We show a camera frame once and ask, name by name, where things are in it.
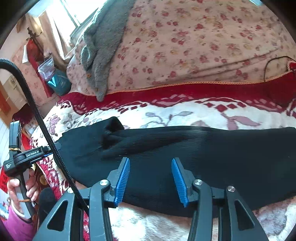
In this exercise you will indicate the red white floral fleece blanket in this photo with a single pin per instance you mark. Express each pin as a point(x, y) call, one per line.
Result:
point(263, 105)

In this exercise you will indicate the pink floral quilt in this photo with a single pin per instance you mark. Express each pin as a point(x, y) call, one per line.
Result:
point(167, 42)

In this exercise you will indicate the black knit pants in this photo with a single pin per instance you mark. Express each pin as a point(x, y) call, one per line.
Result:
point(260, 164)

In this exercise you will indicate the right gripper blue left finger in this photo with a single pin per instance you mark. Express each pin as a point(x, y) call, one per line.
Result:
point(107, 193)

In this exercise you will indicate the left hand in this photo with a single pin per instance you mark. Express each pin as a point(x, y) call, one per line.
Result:
point(32, 190)

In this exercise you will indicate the pink sleeve forearm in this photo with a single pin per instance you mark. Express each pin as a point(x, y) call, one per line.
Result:
point(16, 228)

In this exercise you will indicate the clear plastic bag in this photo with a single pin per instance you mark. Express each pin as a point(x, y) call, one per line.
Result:
point(47, 69)

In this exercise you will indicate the teal plastic bag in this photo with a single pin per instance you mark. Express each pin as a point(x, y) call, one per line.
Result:
point(60, 83)

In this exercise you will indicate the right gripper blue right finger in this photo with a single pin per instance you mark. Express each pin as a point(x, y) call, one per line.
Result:
point(195, 193)

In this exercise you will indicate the grey fleece garment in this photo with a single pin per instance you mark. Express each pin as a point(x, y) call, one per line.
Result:
point(102, 38)

